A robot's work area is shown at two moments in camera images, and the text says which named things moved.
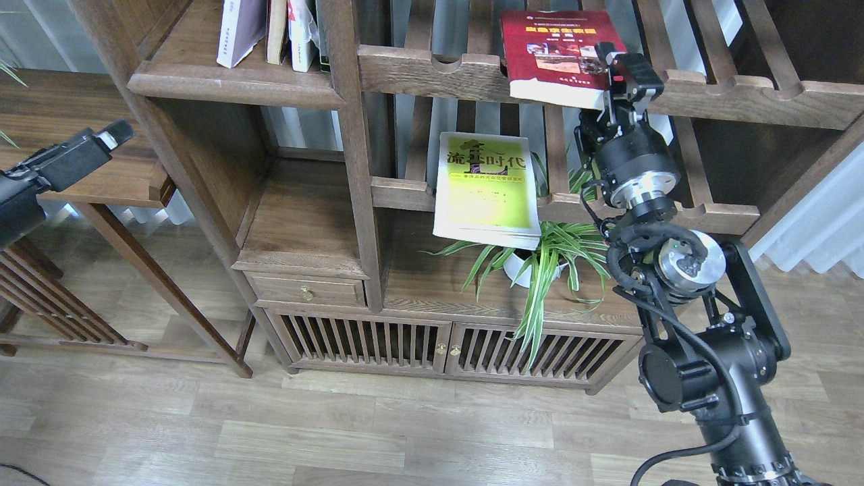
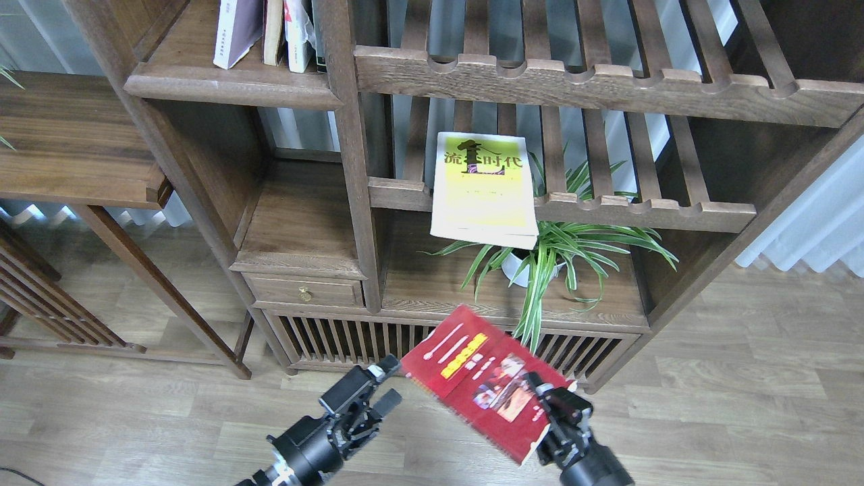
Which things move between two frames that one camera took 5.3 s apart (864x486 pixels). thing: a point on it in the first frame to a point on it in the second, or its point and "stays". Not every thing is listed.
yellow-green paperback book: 485,191 stays
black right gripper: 636,167 to 582,461
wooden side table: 41,109 stays
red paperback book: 551,57 to 477,372
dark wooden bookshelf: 404,187 stays
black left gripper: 19,207 to 308,447
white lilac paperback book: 243,24 stays
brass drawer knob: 306,294 stays
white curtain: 829,227 stays
